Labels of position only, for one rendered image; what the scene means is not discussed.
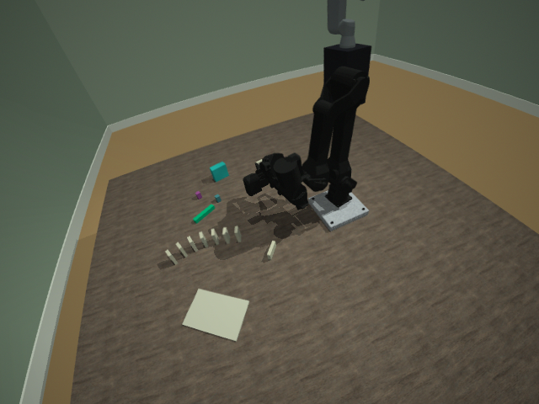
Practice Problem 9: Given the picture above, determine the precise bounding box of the teal block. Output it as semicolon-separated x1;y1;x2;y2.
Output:
210;162;229;182

